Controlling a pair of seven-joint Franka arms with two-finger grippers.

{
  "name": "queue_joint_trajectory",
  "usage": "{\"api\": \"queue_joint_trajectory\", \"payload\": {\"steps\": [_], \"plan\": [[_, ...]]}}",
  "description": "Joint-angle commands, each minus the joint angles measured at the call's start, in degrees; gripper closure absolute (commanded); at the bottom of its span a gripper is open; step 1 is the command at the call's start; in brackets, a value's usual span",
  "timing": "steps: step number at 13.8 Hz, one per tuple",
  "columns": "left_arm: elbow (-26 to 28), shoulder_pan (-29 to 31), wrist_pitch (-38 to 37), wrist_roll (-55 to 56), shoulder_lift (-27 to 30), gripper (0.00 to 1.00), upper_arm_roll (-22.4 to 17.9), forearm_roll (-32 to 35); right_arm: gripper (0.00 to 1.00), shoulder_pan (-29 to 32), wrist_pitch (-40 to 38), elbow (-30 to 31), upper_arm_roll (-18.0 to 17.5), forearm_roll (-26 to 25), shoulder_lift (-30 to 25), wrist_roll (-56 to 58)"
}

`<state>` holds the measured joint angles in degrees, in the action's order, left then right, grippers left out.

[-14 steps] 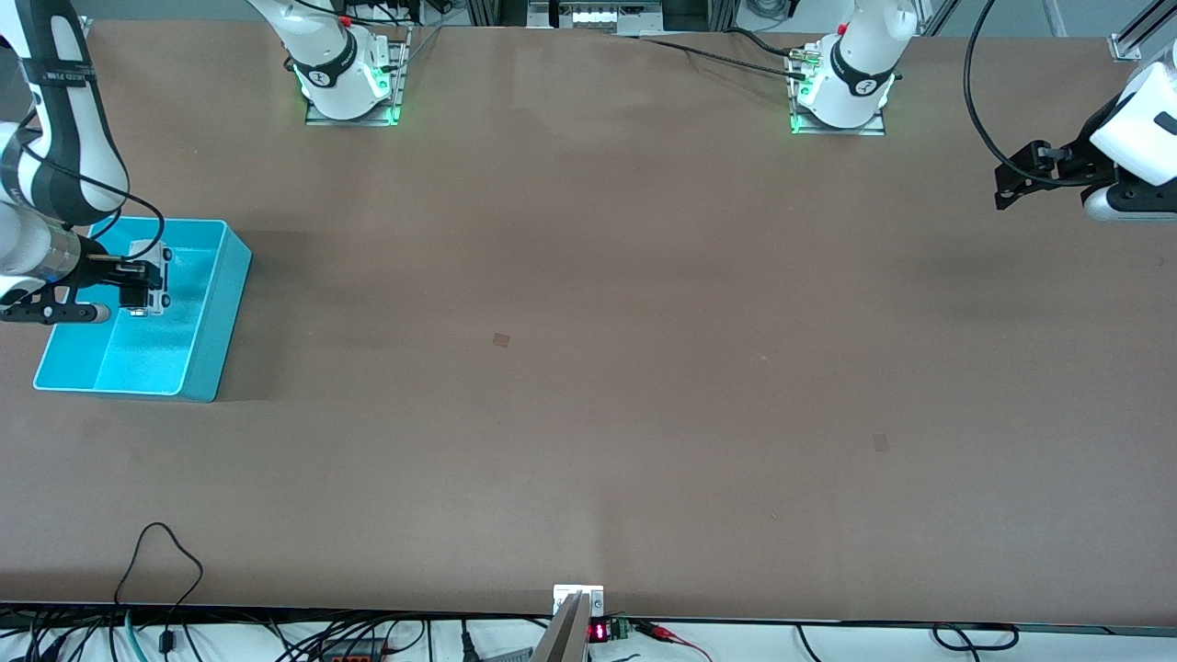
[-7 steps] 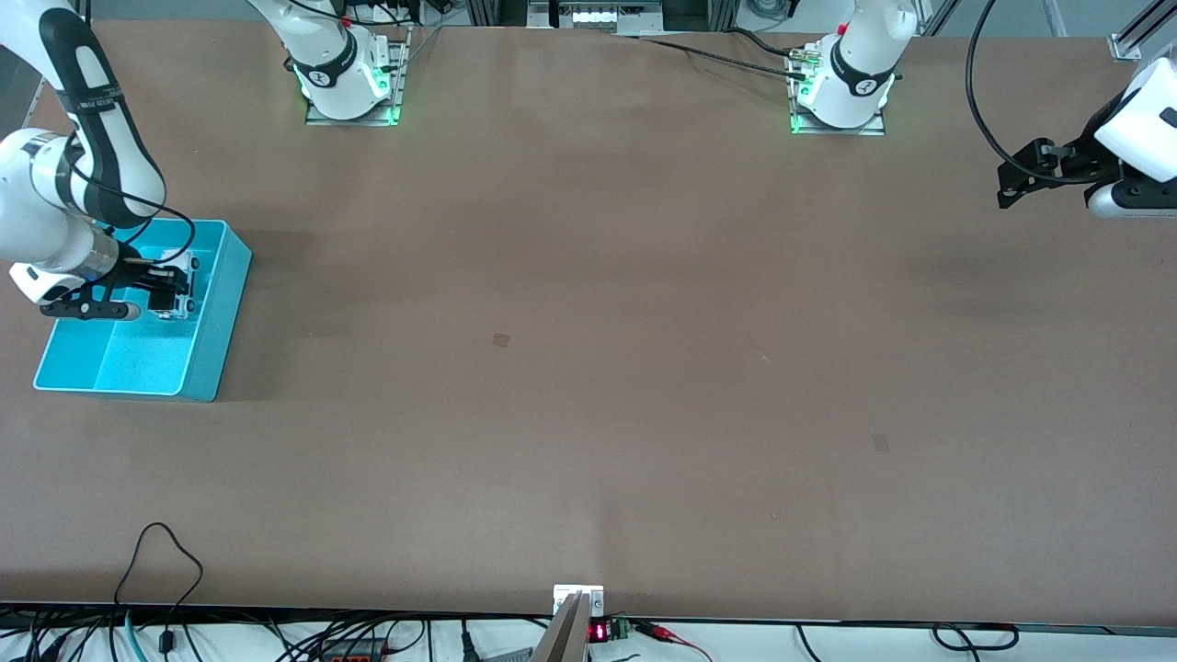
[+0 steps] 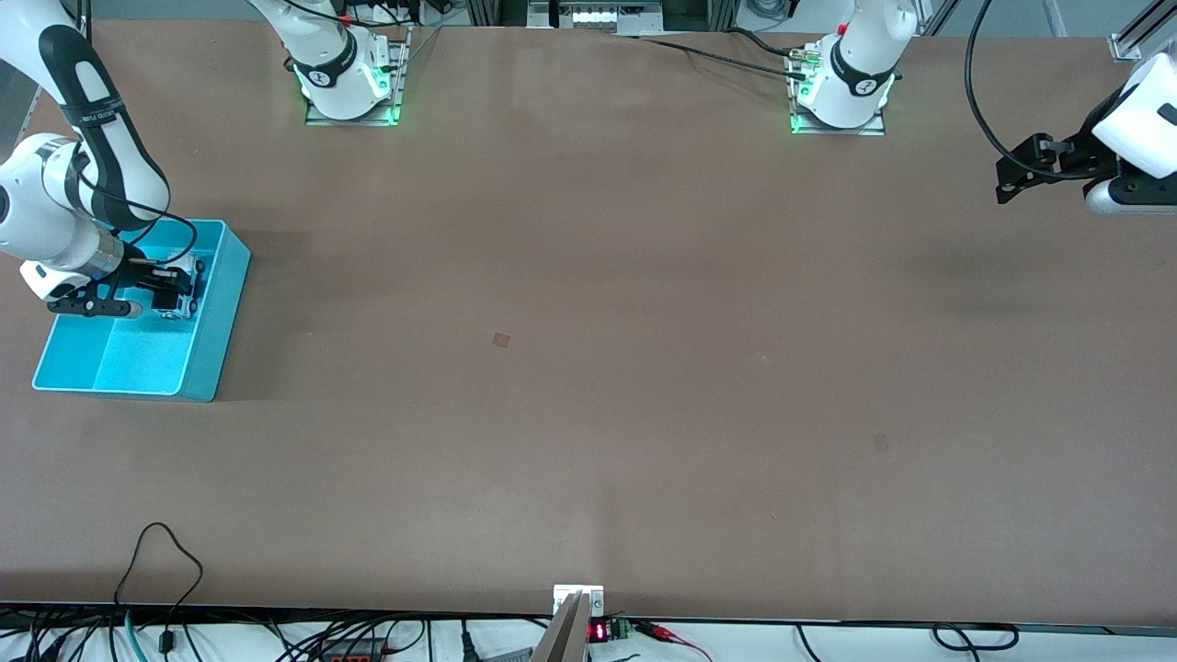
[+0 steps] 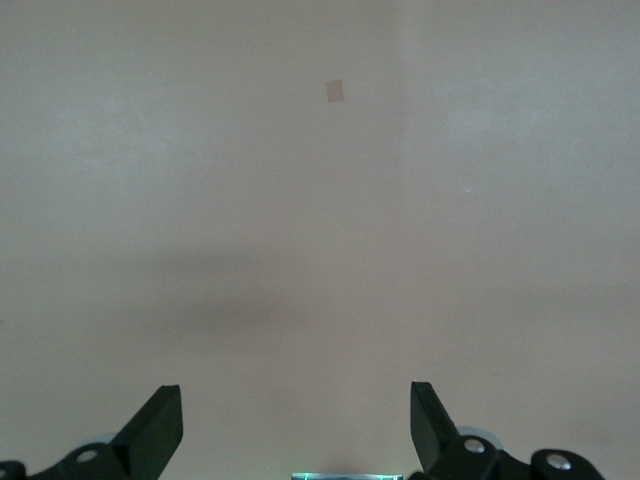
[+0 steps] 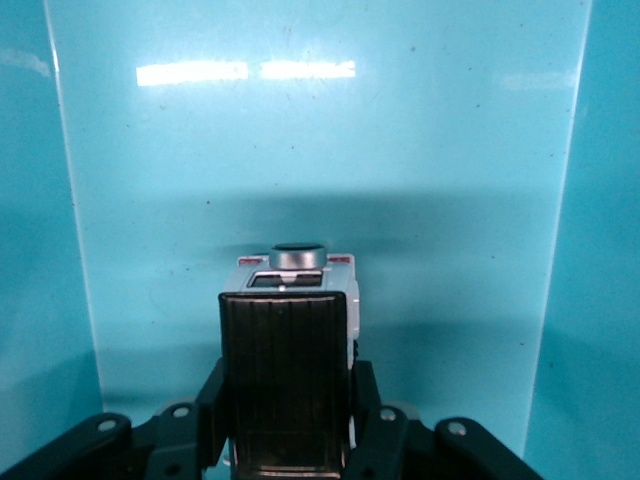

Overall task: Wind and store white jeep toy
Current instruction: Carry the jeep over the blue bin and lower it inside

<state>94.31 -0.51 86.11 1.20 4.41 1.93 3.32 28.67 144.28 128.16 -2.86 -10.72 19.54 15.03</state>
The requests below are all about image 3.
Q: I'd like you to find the white jeep toy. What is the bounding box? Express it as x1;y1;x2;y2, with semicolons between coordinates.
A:
160;258;206;321

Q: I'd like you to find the cyan plastic bin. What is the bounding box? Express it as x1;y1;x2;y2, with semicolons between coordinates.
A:
32;219;252;403

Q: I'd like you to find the aluminium profile bar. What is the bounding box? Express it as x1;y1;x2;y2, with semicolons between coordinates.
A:
918;0;962;38

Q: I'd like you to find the grey metal pole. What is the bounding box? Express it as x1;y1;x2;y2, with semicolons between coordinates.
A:
531;592;590;662

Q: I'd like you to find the red clip lead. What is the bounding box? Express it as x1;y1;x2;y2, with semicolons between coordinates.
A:
633;622;714;662

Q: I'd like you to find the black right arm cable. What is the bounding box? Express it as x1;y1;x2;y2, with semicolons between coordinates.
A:
78;170;200;269

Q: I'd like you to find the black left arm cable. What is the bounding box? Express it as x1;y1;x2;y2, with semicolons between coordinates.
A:
963;0;1097;181

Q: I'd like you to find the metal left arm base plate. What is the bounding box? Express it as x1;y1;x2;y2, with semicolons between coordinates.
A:
788;44;886;138

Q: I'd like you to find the thin black looped cable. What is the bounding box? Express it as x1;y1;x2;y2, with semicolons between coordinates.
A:
114;521;205;656

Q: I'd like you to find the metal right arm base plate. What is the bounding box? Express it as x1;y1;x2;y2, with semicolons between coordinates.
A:
303;26;411;128

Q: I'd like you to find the black cable to arm base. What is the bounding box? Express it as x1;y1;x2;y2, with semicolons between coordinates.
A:
633;28;812;80

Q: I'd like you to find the aluminium frame rack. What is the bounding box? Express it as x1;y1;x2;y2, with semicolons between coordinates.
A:
464;0;741;36

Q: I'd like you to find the black coiled cable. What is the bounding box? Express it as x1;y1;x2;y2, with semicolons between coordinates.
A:
931;622;1021;653

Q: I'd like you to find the white mount bracket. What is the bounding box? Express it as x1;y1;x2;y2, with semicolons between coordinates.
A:
553;585;605;618

